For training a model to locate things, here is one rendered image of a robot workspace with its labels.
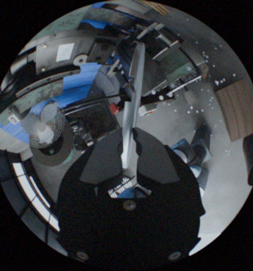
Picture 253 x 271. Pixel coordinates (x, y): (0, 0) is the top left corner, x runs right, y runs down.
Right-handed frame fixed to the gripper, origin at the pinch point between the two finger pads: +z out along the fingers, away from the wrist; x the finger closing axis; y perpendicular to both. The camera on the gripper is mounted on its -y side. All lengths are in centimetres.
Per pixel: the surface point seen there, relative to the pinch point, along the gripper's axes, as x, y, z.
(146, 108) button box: 11, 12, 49
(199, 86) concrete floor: 73, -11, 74
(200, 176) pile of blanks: 88, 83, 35
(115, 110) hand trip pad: -9, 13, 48
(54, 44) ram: -20.5, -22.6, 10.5
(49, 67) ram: -26.6, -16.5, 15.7
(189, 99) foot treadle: 56, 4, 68
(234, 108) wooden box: 73, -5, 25
